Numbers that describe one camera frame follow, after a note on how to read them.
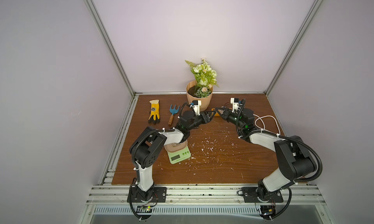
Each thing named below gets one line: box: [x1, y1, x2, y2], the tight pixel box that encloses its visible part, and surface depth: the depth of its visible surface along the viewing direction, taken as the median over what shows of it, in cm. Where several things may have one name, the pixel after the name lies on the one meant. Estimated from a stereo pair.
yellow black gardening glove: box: [148, 99, 161, 125], surface depth 108 cm
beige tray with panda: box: [163, 139, 188, 152], surface depth 88 cm
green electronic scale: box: [167, 145, 192, 165], surface depth 87 cm
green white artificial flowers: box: [185, 57, 220, 98], surface depth 96 cm
